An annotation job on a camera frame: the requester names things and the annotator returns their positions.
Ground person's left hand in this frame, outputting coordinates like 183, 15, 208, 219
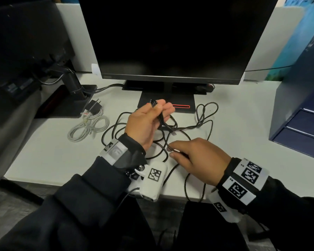
124, 99, 176, 152

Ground person's black trousers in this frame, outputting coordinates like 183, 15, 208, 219
115, 197, 252, 251

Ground person's right forearm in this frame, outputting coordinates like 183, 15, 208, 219
241, 176, 314, 251

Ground white marker wrist camera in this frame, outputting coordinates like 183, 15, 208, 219
125, 160, 168, 202

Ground white divider panel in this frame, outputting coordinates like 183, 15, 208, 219
56, 3, 100, 74

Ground coiled white cable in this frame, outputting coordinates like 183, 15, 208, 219
67, 109, 110, 143

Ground grey marker wrist band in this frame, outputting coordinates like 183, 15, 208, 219
99, 133, 147, 171

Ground large black monitor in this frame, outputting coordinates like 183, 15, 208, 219
78, 0, 280, 85

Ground person's left forearm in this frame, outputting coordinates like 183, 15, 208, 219
0, 147, 147, 251

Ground black side monitor stand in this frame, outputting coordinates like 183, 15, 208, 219
35, 66, 98, 119

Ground dark blue drawer box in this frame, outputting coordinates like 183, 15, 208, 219
269, 22, 314, 163

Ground white marker wrist band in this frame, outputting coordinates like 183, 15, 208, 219
208, 157, 270, 224

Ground black monitor power cable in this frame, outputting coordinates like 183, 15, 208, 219
82, 83, 125, 95

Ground black mouse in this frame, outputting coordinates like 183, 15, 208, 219
196, 84, 215, 93

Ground person's right hand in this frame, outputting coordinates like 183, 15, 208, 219
167, 138, 232, 186

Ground black monitor stand base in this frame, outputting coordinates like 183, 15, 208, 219
122, 80, 208, 114

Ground thin black wall cable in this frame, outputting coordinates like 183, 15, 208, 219
245, 65, 294, 73

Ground black side monitor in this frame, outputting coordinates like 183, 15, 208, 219
0, 0, 75, 126

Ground black power adapter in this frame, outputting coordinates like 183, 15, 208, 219
84, 99, 102, 115

